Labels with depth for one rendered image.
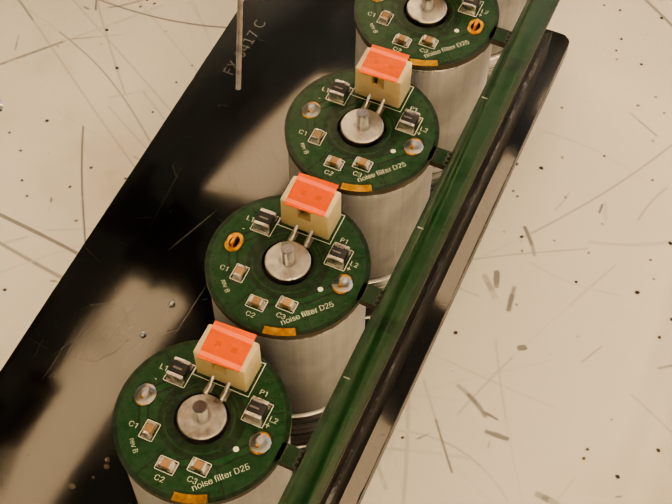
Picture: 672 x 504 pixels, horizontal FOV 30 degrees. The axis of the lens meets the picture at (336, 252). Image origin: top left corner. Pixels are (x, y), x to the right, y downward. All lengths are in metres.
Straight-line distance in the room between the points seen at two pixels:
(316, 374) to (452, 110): 0.06
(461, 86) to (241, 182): 0.06
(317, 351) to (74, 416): 0.06
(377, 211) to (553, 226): 0.08
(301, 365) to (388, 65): 0.05
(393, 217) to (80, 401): 0.07
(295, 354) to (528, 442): 0.07
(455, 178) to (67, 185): 0.11
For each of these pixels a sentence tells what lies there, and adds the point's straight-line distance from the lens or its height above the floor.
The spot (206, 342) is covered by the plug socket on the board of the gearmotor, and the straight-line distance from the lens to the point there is 0.18.
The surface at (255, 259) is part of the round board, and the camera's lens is 0.19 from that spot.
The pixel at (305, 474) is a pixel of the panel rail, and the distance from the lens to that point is 0.17.
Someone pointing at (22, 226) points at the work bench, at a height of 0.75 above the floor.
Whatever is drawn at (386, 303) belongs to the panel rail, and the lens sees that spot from 0.19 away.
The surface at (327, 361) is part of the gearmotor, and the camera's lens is 0.19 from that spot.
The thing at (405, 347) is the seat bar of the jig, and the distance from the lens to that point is 0.23.
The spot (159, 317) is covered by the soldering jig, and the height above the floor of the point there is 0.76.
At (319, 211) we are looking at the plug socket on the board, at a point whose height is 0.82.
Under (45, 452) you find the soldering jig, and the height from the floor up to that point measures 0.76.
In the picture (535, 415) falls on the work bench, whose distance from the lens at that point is 0.25.
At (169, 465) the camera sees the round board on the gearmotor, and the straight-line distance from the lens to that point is 0.17.
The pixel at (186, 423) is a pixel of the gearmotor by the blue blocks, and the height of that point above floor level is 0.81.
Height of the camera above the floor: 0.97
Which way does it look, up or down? 58 degrees down
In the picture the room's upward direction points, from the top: 1 degrees clockwise
